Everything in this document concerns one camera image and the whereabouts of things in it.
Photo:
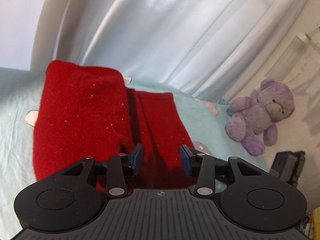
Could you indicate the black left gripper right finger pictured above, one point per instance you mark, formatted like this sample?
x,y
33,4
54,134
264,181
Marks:
x,y
209,169

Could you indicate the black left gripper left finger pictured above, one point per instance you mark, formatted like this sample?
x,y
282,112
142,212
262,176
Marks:
x,y
114,170

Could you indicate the red knitted garment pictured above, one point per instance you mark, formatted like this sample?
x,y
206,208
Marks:
x,y
88,111

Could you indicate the teal mushroom-print bed sheet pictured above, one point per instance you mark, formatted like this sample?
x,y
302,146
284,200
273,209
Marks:
x,y
21,92

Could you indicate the purple teddy bear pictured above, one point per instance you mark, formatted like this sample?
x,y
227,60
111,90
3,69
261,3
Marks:
x,y
254,116

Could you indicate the black box on floor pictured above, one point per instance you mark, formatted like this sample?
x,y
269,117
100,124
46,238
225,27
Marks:
x,y
287,166

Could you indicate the white sheer curtain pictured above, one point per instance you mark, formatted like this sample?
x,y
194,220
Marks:
x,y
205,48

